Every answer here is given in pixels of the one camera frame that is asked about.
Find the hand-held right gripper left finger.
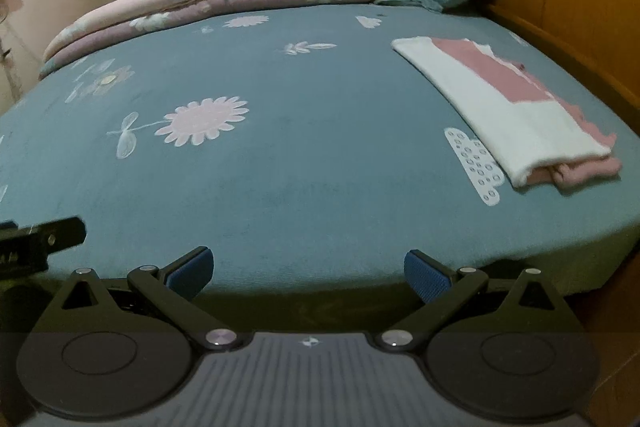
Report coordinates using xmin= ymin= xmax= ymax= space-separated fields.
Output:
xmin=47 ymin=246 xmax=241 ymax=350

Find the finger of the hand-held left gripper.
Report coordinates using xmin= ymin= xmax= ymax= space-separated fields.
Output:
xmin=30 ymin=216 xmax=87 ymax=257

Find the pink and white knit sweater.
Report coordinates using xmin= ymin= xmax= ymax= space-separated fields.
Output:
xmin=391 ymin=36 xmax=623 ymax=192

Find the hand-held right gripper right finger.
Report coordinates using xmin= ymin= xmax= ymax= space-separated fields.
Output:
xmin=377 ymin=250 xmax=566 ymax=350

